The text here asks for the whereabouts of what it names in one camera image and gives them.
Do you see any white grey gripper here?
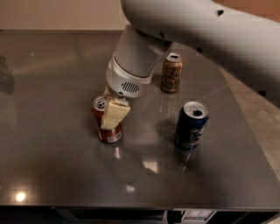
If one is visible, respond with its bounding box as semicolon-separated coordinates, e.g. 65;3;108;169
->
101;56;151;130

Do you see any dark blue soda can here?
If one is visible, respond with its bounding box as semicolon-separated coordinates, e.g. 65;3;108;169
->
174;101;208;151

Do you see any red coke can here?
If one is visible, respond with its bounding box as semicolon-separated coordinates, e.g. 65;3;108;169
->
92;95;123;144

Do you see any orange La Croix can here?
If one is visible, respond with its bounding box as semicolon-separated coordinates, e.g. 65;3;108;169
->
161;52;183;94

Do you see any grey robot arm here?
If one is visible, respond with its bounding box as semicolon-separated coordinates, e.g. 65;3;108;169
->
105;0;280;106

